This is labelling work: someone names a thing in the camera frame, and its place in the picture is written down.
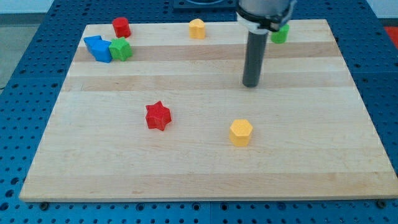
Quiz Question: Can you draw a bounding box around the green star block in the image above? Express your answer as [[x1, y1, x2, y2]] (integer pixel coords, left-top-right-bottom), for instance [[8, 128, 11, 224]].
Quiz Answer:
[[109, 37, 132, 61]]

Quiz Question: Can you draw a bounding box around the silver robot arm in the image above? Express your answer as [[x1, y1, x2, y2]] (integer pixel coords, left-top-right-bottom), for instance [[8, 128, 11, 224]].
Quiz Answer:
[[236, 0, 296, 88]]

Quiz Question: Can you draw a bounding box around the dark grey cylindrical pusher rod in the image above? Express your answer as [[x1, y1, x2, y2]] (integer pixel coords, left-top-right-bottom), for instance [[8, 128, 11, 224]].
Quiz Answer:
[[243, 32, 268, 88]]

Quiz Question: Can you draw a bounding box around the red cylinder block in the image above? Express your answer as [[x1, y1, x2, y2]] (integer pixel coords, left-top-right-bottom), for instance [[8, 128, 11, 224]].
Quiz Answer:
[[112, 17, 131, 38]]

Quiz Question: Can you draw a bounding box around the green cylinder block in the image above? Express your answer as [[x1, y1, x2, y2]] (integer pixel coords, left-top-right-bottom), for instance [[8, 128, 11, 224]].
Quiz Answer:
[[271, 24, 290, 44]]

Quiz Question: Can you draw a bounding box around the yellow hexagon block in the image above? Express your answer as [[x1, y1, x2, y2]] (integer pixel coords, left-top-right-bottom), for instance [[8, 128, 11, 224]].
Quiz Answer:
[[229, 119, 253, 147]]

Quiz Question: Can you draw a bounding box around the blue cube block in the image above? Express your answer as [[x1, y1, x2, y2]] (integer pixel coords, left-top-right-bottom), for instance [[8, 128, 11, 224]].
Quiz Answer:
[[90, 40, 113, 63]]

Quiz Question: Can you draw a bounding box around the wooden board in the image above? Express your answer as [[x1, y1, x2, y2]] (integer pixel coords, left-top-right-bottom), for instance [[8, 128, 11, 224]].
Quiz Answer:
[[19, 19, 397, 202]]

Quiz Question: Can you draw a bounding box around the red star block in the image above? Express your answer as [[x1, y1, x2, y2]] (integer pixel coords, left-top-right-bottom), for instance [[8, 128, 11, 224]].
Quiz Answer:
[[146, 101, 172, 131]]

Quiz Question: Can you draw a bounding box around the yellow heart block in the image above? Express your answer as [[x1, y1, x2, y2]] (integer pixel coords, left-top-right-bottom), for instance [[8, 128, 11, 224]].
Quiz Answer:
[[188, 19, 206, 39]]

